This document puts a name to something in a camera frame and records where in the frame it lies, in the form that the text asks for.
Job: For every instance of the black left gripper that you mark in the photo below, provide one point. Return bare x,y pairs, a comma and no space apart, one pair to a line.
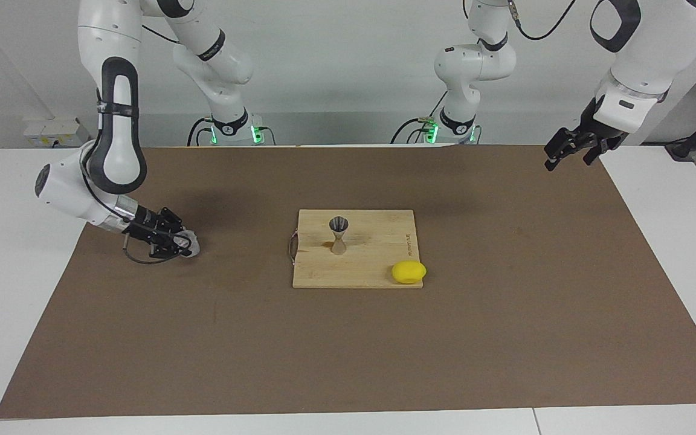
592,133

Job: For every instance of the yellow lemon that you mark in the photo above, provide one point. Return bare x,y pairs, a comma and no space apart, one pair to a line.
408,272

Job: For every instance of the metal jigger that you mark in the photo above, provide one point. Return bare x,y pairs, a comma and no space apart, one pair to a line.
339,248

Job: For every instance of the wooden cutting board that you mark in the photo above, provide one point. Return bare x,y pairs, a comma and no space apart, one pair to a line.
372,260

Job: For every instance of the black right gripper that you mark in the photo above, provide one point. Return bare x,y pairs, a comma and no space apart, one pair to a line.
142,225

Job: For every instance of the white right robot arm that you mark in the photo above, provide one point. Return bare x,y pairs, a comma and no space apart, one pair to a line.
118,151

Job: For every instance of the brown table mat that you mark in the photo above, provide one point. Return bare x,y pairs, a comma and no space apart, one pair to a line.
203,350

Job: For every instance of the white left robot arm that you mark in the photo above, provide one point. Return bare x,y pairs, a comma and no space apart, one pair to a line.
644,54

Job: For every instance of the clear glass cup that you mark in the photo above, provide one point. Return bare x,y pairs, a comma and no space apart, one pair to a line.
191,241

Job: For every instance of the white wall power strip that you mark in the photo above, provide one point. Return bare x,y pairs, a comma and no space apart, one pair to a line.
52,132

